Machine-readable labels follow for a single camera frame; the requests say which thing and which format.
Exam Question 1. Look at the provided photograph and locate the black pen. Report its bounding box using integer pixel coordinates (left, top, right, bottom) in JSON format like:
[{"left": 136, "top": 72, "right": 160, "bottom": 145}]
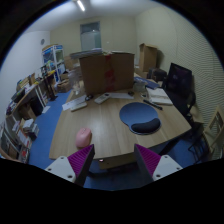
[{"left": 143, "top": 99, "right": 163, "bottom": 111}]

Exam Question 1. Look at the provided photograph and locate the ceiling light tube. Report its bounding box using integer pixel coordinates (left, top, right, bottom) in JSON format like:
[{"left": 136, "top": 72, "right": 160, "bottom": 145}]
[{"left": 77, "top": 0, "right": 85, "bottom": 12}]

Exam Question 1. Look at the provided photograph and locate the black office chair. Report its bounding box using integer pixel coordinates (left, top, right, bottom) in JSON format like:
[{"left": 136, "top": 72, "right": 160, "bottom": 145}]
[{"left": 162, "top": 63, "right": 196, "bottom": 121}]

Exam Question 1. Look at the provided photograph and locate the white keyboard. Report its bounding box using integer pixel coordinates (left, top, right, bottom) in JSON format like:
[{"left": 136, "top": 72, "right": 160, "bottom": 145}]
[{"left": 70, "top": 102, "right": 87, "bottom": 112}]

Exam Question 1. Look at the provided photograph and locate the white paper sheet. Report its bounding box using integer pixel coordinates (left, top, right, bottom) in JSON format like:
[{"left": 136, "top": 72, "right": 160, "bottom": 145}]
[{"left": 62, "top": 95, "right": 86, "bottom": 111}]

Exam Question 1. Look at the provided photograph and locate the wooden side desk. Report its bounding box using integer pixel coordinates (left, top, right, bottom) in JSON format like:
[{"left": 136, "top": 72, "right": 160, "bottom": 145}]
[{"left": 6, "top": 70, "right": 56, "bottom": 118}]

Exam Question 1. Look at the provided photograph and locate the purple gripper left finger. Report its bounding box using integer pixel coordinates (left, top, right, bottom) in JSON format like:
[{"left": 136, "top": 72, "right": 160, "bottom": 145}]
[{"left": 44, "top": 143, "right": 96, "bottom": 187}]

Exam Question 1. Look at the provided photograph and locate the white display cabinet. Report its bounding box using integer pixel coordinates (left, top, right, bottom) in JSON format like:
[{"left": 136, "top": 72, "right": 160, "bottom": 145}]
[{"left": 42, "top": 44, "right": 66, "bottom": 82}]

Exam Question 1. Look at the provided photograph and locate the black small mouse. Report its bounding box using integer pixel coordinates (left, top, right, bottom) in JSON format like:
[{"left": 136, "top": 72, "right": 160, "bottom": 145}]
[{"left": 85, "top": 95, "right": 93, "bottom": 101}]

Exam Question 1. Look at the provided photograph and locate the large cardboard box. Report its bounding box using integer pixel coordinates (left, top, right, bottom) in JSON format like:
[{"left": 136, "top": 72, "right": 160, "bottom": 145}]
[{"left": 80, "top": 53, "right": 134, "bottom": 95}]

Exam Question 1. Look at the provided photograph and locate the white remote control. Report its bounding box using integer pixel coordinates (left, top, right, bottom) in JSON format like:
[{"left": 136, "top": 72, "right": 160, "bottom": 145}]
[{"left": 94, "top": 93, "right": 110, "bottom": 104}]

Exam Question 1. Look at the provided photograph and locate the tall cardboard box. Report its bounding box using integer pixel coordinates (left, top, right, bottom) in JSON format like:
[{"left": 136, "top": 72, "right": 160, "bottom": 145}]
[{"left": 139, "top": 43, "right": 157, "bottom": 72}]

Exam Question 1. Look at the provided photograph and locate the small cardboard box on floor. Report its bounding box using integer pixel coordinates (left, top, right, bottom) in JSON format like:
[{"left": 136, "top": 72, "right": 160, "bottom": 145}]
[{"left": 57, "top": 80, "right": 71, "bottom": 93}]

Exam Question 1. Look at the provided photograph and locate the wooden chair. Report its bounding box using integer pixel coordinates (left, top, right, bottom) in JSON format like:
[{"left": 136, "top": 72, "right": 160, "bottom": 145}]
[{"left": 191, "top": 105, "right": 224, "bottom": 163}]

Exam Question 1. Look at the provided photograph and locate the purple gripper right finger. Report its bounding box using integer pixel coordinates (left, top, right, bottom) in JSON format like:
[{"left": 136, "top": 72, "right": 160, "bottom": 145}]
[{"left": 133, "top": 143, "right": 184, "bottom": 184}]

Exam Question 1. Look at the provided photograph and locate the blue mouse pad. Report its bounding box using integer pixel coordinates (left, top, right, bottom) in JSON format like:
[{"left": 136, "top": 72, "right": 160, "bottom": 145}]
[{"left": 119, "top": 102, "right": 161, "bottom": 135}]

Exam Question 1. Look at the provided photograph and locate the open white notebook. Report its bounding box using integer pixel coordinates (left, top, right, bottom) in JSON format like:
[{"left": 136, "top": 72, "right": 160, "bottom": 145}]
[{"left": 147, "top": 88, "right": 172, "bottom": 105}]

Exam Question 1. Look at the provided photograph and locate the grey door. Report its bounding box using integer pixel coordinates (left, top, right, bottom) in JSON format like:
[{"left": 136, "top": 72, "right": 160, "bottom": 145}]
[{"left": 80, "top": 22, "right": 101, "bottom": 51}]

